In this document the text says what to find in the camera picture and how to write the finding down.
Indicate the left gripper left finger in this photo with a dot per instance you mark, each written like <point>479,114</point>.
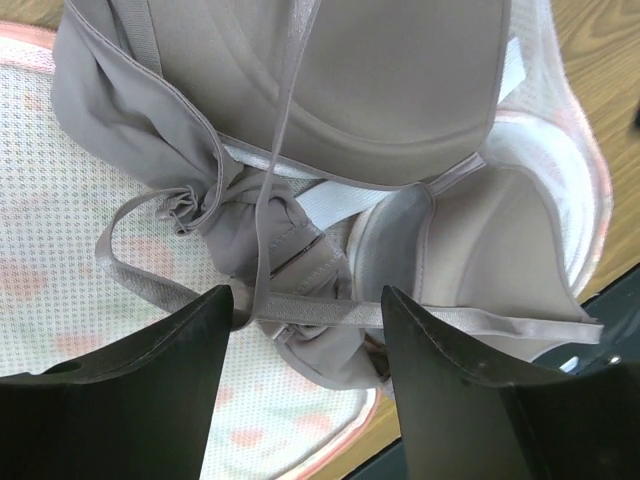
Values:
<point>139,408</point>

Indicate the taupe bra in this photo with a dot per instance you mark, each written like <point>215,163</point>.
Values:
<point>326,149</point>

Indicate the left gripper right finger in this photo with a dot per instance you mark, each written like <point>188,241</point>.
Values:
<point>469,411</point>

